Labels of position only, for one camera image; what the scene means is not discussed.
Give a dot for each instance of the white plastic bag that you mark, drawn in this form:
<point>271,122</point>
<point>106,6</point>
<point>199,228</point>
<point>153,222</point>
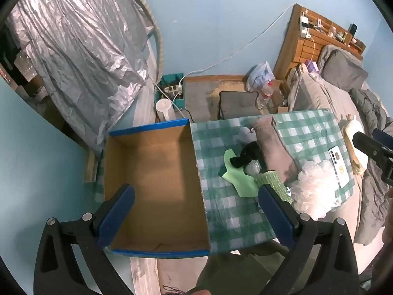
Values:
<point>261,73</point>

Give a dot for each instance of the small grey sock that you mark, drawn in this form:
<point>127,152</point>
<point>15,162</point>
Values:
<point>247,132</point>

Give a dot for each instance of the white bath pouf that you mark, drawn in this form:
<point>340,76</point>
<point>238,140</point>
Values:
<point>316,187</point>

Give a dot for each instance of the small purple item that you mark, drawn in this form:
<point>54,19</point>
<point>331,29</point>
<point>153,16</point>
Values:
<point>311,66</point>

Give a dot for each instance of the grey seat cushion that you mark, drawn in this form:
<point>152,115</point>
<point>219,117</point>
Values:
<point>236,104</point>

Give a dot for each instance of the grey fleece mitten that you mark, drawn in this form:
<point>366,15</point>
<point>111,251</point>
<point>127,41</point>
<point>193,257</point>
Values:
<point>273,150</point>

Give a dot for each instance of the small black box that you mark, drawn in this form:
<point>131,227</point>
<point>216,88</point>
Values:
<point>353,29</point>

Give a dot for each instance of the clear plastic bottle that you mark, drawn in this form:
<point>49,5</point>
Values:
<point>265,93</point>

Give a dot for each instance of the grey-brown bed cover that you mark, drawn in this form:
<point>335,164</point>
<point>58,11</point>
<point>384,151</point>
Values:
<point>325,98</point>

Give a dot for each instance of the white smartphone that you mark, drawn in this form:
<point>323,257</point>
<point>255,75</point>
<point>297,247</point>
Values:
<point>339,169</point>

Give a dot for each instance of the teal storage box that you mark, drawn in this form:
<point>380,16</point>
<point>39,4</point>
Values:
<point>178,101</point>

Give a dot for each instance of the white wall-hung power strip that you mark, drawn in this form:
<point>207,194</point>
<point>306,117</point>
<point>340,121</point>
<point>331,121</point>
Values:
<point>304,27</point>

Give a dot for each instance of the small brown cardboard box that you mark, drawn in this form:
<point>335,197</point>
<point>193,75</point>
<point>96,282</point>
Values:
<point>278,98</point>

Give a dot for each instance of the grey pillow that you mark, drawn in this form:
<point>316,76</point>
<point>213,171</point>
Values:
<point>344,67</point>

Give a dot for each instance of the green checked tablecloth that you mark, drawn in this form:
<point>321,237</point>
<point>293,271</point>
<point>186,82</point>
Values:
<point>233,221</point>

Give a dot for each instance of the light green cloth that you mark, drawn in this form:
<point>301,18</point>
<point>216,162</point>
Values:
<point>242,184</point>

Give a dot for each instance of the black sock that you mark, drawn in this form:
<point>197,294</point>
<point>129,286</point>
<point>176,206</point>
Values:
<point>250,152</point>

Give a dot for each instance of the green knitted cloth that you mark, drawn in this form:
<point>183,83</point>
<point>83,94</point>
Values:
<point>271,179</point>

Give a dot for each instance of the wooden board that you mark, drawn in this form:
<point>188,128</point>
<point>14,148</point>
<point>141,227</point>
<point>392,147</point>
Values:
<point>91,169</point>

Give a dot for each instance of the wooden headboard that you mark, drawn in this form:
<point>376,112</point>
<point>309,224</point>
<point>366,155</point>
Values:
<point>304,52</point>

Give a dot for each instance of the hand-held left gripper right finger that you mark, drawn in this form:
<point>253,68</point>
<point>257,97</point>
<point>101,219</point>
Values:
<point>274,218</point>

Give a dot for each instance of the dark grey blanket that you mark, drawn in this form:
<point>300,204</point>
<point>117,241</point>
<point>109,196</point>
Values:
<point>368,104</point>

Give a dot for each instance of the person's right hand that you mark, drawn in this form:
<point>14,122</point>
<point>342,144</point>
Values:
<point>390,233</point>

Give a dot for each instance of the silver foil curtain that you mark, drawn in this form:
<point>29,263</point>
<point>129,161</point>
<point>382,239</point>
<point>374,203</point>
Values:
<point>86,52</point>

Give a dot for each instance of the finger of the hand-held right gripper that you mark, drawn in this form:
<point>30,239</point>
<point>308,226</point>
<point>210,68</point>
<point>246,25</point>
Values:
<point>371,149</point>
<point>383,136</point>

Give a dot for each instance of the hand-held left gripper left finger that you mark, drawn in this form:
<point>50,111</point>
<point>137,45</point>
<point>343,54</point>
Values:
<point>115,215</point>

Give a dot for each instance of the dark hanging clothes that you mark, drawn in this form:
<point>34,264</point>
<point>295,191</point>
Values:
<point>9,49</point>

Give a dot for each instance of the cardboard box with blue rim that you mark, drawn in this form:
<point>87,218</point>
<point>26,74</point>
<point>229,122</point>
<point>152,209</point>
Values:
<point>153,175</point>

